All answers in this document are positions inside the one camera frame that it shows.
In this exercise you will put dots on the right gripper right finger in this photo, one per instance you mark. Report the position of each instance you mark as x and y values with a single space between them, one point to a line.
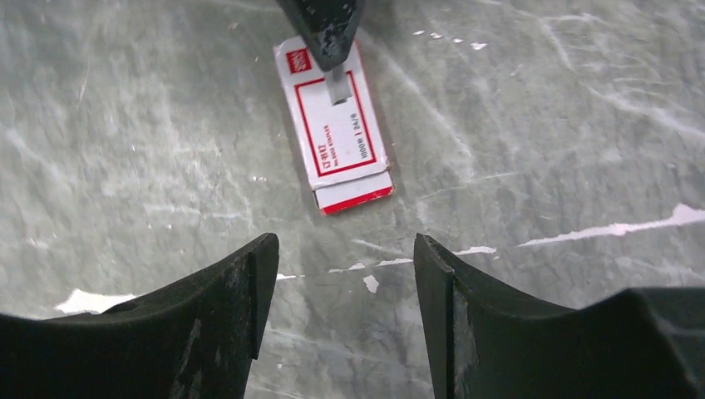
486 339

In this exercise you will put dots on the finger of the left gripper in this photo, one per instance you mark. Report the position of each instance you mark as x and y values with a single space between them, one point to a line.
328 27

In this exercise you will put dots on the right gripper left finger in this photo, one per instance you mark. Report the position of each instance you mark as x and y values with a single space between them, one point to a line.
193 338

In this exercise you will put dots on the red white staple box sleeve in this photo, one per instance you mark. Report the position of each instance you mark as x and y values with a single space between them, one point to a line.
339 143

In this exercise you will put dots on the staple box tray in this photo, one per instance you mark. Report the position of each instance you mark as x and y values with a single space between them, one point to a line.
343 196

